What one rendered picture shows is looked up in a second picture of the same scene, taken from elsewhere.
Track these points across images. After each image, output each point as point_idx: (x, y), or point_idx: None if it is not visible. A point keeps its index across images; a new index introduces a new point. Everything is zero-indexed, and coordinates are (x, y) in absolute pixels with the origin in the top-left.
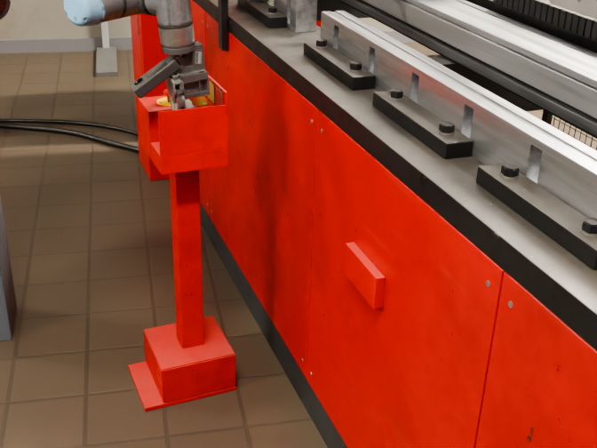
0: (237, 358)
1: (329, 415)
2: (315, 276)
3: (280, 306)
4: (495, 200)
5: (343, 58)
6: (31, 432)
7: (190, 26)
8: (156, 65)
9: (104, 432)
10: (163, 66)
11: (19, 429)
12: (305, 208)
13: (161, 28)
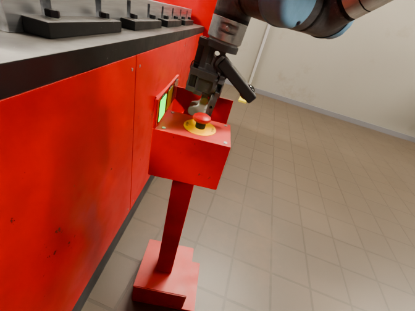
0: (125, 280)
1: (142, 189)
2: (135, 153)
3: (107, 234)
4: (171, 27)
5: (79, 17)
6: (256, 281)
7: (219, 15)
8: (237, 71)
9: (222, 261)
10: (234, 65)
11: (262, 287)
12: (127, 134)
13: (246, 26)
